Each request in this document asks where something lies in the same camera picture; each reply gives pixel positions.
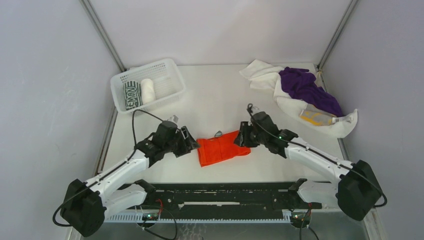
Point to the small white towel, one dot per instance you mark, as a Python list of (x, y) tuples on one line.
[(261, 75)]

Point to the white slotted cable duct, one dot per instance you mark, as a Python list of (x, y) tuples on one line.
[(279, 216)]

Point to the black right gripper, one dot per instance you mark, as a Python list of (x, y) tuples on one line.
[(242, 140)]

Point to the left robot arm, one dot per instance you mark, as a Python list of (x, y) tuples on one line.
[(87, 204)]

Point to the aluminium corner post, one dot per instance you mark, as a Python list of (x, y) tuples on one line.
[(338, 33), (102, 32)]

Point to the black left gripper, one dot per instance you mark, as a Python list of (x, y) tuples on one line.
[(191, 144)]

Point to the rolled white towel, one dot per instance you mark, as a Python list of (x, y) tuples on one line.
[(147, 91)]

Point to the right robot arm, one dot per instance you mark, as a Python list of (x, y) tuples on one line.
[(351, 187)]

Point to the purple towel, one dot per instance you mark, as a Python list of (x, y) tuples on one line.
[(299, 83)]

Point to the white plastic basket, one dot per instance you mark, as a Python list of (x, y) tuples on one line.
[(168, 84)]

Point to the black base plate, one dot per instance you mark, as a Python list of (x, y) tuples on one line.
[(216, 199)]

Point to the orange towel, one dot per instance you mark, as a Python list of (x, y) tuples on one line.
[(218, 149)]

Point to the aluminium corner post left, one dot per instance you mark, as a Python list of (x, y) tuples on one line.
[(102, 32)]

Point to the large white towel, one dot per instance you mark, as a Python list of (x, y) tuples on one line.
[(341, 127)]

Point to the grey yellow patterned towel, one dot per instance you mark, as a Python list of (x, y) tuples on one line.
[(316, 117)]

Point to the aluminium corner post right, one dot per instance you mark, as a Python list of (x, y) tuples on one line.
[(338, 33)]

